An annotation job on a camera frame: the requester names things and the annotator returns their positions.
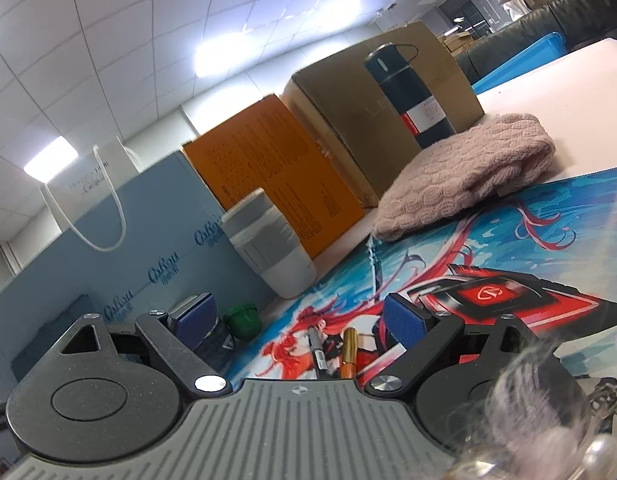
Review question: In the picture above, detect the anime printed desk mat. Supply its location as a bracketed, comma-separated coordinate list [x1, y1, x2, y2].
[228, 168, 617, 399]

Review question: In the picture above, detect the grey white travel mug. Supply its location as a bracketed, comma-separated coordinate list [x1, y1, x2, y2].
[220, 188, 317, 299]

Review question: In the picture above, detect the black sofa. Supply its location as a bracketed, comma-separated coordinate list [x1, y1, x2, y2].
[455, 0, 617, 84]

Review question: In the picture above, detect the right blue cardboard box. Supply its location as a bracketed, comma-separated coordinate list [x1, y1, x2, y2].
[0, 152, 274, 402]

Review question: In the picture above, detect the blue striped ceramic bowl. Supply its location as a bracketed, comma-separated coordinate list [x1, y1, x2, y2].
[194, 318, 236, 375]

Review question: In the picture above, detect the orange cardboard box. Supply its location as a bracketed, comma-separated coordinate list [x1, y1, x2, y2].
[182, 94, 364, 257]

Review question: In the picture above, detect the black marker pen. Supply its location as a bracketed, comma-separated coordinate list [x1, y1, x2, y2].
[307, 326, 333, 380]

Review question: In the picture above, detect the orange gold pen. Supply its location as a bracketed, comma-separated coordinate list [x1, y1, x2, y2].
[340, 327, 359, 379]

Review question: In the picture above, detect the dark blue thermos flask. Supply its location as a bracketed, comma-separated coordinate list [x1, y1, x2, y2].
[365, 42, 456, 148]

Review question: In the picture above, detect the white paper shopping bag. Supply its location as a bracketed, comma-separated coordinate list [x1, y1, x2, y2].
[40, 139, 142, 252]

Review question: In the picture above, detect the brown cardboard box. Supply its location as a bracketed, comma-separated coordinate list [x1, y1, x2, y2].
[281, 22, 484, 208]

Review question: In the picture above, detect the pink knitted cloth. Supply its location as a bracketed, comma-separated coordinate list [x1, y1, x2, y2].
[373, 114, 556, 242]

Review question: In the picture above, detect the green bottle cap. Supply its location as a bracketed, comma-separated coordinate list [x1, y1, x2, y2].
[223, 304, 262, 341]

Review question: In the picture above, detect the blue plastic storage crate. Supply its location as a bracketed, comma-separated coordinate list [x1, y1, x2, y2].
[11, 295, 94, 382]

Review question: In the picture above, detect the blue plastic bin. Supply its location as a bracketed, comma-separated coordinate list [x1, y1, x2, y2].
[473, 32, 567, 94]

